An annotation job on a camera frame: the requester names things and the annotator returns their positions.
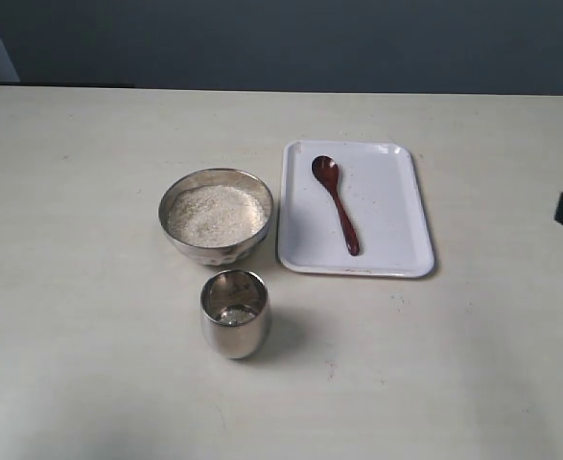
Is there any dark brown wooden spoon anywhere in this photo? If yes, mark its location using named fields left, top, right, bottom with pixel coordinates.
left=311, top=155, right=361, bottom=257

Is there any steel cup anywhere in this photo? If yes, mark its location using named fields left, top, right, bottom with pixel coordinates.
left=200, top=269, right=272, bottom=359

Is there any steel bowl of rice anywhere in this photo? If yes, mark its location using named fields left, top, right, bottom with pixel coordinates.
left=158, top=168, right=273, bottom=266

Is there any white rice in bowl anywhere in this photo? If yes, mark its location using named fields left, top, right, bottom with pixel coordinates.
left=168, top=186, right=268, bottom=248

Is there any white rectangular tray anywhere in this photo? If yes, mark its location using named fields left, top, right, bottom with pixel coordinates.
left=277, top=140, right=435, bottom=279

